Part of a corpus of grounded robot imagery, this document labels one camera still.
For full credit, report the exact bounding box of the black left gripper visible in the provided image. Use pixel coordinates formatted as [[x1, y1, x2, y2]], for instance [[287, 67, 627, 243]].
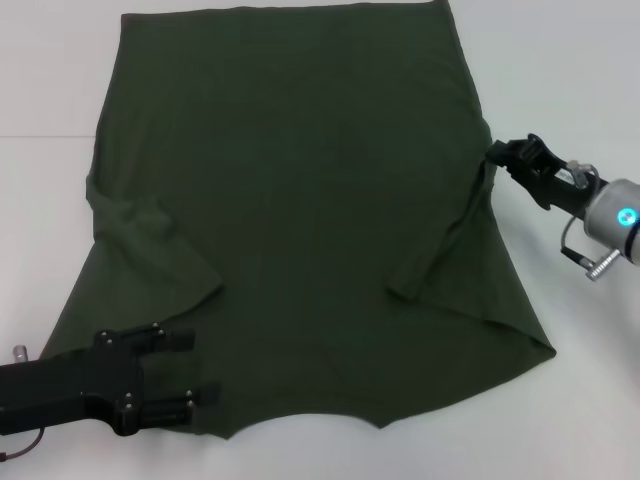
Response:
[[0, 323, 224, 438]]

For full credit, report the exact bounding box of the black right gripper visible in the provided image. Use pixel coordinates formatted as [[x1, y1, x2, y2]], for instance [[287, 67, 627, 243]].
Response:
[[484, 132, 610, 219]]

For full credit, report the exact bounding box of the dark green t-shirt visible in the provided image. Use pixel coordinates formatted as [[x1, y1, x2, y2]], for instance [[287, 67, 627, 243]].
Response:
[[37, 0, 556, 442]]

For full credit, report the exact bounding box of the thin right arm cable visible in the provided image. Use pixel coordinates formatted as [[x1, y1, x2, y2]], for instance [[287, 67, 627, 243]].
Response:
[[559, 214, 599, 261]]

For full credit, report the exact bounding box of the thin arm cable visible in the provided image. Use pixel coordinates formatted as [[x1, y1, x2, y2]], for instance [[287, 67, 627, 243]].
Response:
[[0, 428, 47, 450], [559, 214, 599, 261]]

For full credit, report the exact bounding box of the silver right arm cable connector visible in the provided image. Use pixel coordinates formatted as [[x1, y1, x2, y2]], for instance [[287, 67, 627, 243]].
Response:
[[579, 249, 624, 281]]

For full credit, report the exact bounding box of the thin left arm cable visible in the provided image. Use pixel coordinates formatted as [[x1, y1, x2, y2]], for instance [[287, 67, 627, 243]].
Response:
[[0, 428, 47, 450]]

